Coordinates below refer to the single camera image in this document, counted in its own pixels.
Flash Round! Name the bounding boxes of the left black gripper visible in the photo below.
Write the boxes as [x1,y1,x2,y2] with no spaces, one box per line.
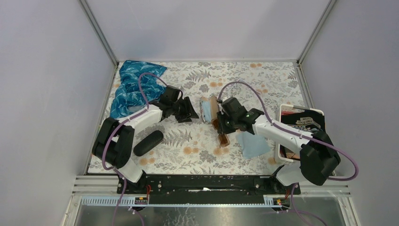
[170,97,199,123]

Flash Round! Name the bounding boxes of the brown sunglasses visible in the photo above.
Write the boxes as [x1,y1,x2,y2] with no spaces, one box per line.
[209,96,231,148]

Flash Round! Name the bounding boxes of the small light blue cloth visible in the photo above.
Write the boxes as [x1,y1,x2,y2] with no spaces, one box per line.
[201,101,212,123]

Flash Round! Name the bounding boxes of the flag pattern glasses case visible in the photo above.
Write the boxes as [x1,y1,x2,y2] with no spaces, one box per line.
[199,95,219,123]

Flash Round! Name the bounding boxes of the black glasses case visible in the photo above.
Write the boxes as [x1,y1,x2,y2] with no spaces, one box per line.
[133,130,164,157]

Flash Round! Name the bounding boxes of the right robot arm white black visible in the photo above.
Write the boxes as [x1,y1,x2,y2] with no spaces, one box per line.
[217,97,341,194]

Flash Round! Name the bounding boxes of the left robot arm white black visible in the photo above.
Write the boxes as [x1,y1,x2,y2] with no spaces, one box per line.
[92,86,199,194]

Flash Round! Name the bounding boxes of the large light blue cloth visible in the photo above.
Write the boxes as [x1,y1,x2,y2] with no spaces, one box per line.
[236,132,271,159]

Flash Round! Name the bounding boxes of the blue patterned fabric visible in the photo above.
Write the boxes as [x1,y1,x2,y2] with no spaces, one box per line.
[110,60,167,119]

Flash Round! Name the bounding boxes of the white storage bin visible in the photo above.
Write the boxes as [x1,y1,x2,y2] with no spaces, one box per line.
[275,104,325,165]

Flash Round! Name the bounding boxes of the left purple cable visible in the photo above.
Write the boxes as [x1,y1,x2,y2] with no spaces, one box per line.
[101,73,169,226]

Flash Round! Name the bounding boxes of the purple cable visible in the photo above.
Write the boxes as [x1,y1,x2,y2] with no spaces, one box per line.
[217,81,359,226]
[101,73,169,226]

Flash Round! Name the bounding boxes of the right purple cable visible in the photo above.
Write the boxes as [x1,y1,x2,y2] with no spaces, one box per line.
[217,81,359,226]

